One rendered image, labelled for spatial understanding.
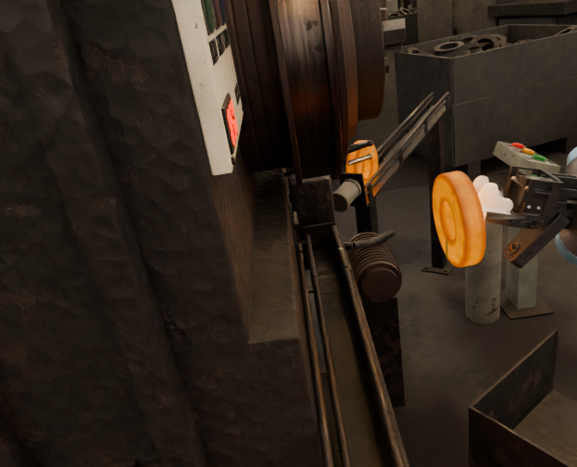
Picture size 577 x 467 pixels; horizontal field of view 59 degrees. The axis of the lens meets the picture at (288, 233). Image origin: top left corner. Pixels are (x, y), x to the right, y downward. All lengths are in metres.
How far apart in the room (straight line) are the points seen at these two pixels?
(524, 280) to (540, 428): 1.25
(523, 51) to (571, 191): 2.43
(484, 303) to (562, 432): 1.17
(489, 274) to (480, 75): 1.53
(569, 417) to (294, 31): 0.65
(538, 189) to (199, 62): 0.59
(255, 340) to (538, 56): 2.99
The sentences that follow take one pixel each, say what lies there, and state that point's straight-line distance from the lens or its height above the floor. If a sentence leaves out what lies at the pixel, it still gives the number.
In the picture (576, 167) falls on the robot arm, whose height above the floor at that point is 0.81.
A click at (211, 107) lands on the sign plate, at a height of 1.12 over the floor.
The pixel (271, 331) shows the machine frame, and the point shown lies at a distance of 0.57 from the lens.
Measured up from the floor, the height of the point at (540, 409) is 0.61.
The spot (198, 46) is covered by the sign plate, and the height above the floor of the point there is 1.17.
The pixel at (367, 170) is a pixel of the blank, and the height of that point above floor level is 0.69.
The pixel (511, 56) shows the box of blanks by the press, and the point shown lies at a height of 0.68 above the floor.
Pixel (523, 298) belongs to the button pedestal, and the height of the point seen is 0.05.
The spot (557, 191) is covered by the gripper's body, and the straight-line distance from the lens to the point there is 0.89.
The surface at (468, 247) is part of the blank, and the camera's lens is 0.82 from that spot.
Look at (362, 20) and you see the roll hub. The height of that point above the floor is 1.15.
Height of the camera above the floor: 1.20
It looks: 25 degrees down
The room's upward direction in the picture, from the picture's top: 10 degrees counter-clockwise
